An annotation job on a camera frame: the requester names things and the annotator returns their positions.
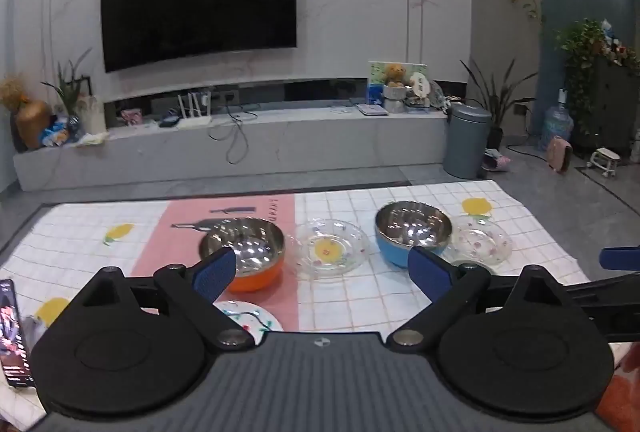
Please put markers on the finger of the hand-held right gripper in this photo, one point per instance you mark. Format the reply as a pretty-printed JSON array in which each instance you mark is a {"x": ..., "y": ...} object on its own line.
[
  {"x": 607, "y": 291},
  {"x": 622, "y": 258}
]

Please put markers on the blue water jug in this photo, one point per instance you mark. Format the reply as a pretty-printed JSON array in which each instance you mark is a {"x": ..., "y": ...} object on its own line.
[{"x": 556, "y": 127}]

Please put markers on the orange fuzzy cloth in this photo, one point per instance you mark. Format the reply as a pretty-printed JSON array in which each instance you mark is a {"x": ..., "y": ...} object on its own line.
[{"x": 629, "y": 392}]

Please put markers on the dark grey cabinet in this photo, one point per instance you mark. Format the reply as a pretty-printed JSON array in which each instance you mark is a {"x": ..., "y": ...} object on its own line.
[{"x": 612, "y": 112}]

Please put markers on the glass plate with yellow flower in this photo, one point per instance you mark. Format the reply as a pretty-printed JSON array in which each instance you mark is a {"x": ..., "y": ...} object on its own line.
[{"x": 327, "y": 252}]

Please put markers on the black smartphone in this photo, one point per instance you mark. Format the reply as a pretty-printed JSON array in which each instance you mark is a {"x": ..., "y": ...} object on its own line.
[{"x": 12, "y": 337}]

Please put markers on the green grass plant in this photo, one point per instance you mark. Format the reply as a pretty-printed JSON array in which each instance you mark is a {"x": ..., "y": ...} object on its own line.
[{"x": 70, "y": 82}]

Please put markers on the grey marble tv console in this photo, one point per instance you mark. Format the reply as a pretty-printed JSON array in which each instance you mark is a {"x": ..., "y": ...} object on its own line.
[{"x": 300, "y": 142}]

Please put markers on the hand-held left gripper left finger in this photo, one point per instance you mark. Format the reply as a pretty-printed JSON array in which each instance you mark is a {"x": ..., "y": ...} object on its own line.
[{"x": 219, "y": 273}]

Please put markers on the grey trash can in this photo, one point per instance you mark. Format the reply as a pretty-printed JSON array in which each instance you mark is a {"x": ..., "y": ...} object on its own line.
[{"x": 466, "y": 142}]

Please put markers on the black wall television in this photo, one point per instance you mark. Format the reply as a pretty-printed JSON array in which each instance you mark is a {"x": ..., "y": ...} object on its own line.
[{"x": 200, "y": 2}]

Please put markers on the green canvas painting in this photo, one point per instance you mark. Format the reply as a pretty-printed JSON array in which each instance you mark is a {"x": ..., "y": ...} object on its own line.
[{"x": 375, "y": 77}]

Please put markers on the checked lemon print tablecloth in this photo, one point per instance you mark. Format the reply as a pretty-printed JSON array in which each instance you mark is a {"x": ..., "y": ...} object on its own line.
[{"x": 350, "y": 297}]

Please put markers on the small white stool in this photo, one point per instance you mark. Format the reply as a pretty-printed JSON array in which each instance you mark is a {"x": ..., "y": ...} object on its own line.
[{"x": 604, "y": 160}]

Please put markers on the pink card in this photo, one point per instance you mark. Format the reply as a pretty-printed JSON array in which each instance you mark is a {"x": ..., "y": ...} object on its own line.
[{"x": 131, "y": 117}]

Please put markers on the white floral plate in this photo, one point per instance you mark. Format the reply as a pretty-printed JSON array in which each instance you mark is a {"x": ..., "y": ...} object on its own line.
[{"x": 250, "y": 319}]

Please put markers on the decorative display plate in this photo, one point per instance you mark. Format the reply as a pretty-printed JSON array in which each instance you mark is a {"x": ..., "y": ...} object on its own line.
[{"x": 436, "y": 95}]

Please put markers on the phone stand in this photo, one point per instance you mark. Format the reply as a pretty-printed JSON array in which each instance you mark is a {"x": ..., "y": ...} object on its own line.
[{"x": 35, "y": 329}]

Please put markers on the white router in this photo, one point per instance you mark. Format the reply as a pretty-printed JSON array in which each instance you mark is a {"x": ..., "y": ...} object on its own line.
[{"x": 195, "y": 121}]

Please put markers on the blue snack bag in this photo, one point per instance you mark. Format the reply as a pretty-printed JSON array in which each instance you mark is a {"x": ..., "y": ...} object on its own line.
[{"x": 60, "y": 132}]

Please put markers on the blue steel bowl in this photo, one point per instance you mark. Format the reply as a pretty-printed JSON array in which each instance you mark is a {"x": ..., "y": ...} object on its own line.
[{"x": 395, "y": 249}]

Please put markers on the orange steel bowl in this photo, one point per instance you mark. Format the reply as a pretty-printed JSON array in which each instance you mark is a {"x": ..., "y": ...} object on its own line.
[{"x": 245, "y": 269}]

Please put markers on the glass plate with pink flowers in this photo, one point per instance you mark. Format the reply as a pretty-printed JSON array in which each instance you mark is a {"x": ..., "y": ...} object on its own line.
[{"x": 482, "y": 242}]

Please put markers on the pink heater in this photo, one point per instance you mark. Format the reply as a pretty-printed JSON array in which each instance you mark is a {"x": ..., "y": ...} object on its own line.
[{"x": 559, "y": 155}]

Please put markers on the tall leafy potted plant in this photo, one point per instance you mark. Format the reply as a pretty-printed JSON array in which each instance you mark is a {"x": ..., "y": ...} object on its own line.
[{"x": 497, "y": 102}]

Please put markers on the small black box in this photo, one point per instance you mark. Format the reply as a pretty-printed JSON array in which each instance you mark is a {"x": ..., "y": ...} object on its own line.
[{"x": 169, "y": 121}]

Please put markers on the round white hand fan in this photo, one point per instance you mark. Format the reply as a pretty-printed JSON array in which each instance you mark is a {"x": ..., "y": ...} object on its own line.
[{"x": 419, "y": 85}]

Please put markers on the pink slippers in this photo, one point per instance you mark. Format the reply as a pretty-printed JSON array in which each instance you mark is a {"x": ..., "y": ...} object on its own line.
[{"x": 496, "y": 161}]

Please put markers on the brown teddy bear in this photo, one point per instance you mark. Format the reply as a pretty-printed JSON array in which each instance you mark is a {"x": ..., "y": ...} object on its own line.
[{"x": 395, "y": 73}]

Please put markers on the dark cabinet with plants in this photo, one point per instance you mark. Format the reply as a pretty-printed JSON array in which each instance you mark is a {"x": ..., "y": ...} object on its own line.
[{"x": 582, "y": 47}]

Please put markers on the gold vase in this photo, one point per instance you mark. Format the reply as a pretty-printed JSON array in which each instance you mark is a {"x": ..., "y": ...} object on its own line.
[{"x": 34, "y": 125}]

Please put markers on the white paper sheet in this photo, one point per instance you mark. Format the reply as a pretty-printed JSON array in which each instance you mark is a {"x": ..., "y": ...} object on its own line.
[{"x": 92, "y": 138}]

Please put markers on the white tablet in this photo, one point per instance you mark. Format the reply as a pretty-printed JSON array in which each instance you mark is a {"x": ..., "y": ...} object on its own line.
[{"x": 372, "y": 110}]

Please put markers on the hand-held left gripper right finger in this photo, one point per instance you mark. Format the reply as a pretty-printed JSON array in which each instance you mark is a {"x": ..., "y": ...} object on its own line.
[{"x": 426, "y": 273}]

